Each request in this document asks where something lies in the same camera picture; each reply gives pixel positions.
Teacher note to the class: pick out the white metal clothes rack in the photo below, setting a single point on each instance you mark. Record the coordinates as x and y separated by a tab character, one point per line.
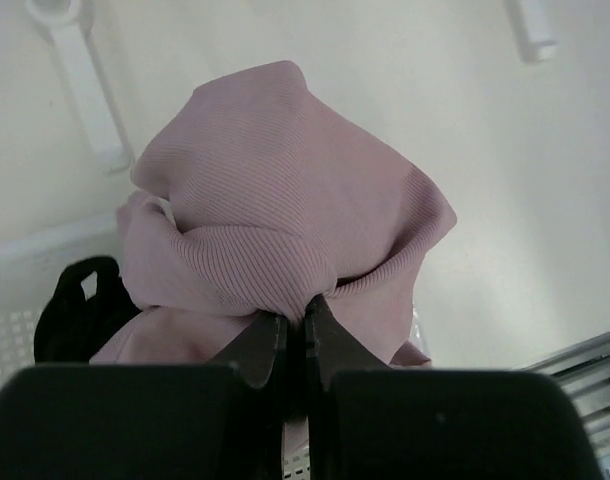
67	25

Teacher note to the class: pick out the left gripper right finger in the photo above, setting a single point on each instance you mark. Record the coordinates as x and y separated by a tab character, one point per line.
368	420

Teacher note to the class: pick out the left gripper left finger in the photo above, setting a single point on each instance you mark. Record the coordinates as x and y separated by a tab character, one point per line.
220	420

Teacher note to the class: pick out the white plastic basket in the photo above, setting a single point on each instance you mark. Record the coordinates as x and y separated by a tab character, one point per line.
29	270

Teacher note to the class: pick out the black tank top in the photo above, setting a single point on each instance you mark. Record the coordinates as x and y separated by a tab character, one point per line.
89	305

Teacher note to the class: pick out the aluminium mounting rail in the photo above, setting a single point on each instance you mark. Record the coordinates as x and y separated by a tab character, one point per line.
583	372

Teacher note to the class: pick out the pink tank top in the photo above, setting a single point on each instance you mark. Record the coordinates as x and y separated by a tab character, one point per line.
259	197

